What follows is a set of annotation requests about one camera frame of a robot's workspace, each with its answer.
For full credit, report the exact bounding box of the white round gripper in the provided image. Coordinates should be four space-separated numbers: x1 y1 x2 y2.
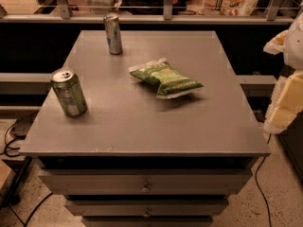
263 13 303 134

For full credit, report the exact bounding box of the green soda can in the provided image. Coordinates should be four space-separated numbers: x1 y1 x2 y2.
51 68 87 117

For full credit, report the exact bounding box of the tall silver blue can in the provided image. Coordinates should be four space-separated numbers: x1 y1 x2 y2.
103 13 123 55

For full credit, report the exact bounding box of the green chip bag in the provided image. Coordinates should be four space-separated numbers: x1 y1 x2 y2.
129 58 204 99

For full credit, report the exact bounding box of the black bag behind glass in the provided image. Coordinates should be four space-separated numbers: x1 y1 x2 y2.
119 0 189 15

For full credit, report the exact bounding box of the grey drawer cabinet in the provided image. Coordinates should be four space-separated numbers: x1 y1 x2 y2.
21 31 270 227

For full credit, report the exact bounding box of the round drawer knob upper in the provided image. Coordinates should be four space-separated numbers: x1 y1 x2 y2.
141 183 151 194

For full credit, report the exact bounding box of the round drawer knob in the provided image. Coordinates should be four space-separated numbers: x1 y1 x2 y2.
143 208 151 218
141 183 151 194

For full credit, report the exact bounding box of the round drawer knob lower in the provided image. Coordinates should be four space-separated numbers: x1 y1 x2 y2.
143 208 151 218

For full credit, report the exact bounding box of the grey side bench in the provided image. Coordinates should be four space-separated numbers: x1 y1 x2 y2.
0 73 51 95

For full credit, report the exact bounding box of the black cable right floor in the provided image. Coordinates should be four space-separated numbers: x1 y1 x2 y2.
254 133 274 227

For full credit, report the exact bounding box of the metal railing frame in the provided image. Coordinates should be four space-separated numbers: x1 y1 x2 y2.
0 0 302 25

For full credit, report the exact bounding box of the black cables left floor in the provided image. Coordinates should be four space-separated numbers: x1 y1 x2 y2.
0 111 54 227

